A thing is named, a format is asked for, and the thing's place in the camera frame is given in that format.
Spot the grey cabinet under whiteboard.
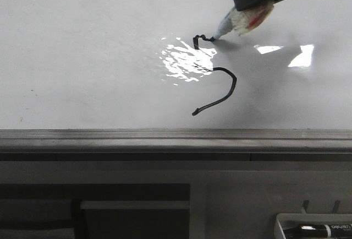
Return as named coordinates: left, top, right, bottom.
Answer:
left=1, top=161, right=351, bottom=238

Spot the white taped whiteboard marker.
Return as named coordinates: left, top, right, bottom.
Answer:
left=210, top=1, right=274, bottom=41

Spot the white marker tray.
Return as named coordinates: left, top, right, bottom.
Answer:
left=274, top=213, right=351, bottom=238

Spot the white whiteboard with metal frame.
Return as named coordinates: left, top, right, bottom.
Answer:
left=1, top=0, right=351, bottom=153

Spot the black capped marker in tray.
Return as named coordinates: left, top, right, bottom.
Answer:
left=284, top=224, right=351, bottom=238

